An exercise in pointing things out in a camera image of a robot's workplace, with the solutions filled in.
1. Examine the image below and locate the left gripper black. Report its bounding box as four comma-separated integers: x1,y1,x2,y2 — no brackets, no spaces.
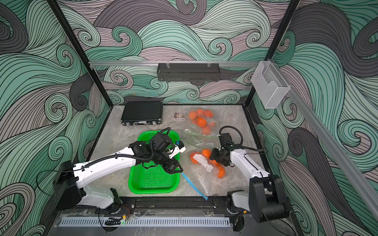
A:
151,151,184,175

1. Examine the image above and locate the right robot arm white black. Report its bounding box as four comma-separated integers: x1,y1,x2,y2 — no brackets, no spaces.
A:
210,125,289,223

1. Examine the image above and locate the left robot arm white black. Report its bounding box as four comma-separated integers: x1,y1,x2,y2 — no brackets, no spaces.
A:
53,127,186,213

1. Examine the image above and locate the green-zip bag of oranges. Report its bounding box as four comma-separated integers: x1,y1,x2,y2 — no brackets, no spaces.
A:
184,108,220,149

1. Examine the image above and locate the green plastic basket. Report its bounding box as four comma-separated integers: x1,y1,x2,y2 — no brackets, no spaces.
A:
128,130,181,195

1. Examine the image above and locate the small card box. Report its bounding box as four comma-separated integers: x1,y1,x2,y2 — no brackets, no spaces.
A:
173,112,186,120

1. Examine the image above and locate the black hard case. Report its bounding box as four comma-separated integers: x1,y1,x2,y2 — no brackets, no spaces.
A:
121,101,163,126

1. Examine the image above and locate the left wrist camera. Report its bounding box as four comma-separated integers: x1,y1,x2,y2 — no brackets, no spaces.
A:
169,141,186,159

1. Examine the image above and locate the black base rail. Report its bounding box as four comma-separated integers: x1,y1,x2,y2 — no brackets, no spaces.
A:
55,192,267,215

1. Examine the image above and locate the clear acrylic wall holder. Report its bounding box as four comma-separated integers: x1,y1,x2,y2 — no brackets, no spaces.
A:
251,61,290,109

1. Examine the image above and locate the black wall tray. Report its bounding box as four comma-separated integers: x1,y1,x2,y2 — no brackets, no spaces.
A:
157,64,221,83

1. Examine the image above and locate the aluminium wall rail back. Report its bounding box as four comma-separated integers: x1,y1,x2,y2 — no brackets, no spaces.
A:
88,60,259,67

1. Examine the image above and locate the aluminium wall rail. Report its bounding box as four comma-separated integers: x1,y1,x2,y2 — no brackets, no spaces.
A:
268,59,378,219
88,60,259,67

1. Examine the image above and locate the white slotted cable duct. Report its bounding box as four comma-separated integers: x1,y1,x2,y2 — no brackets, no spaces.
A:
58,217,231,228

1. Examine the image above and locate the aluminium wall rail right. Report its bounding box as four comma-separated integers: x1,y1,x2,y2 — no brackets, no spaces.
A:
268,59,378,219

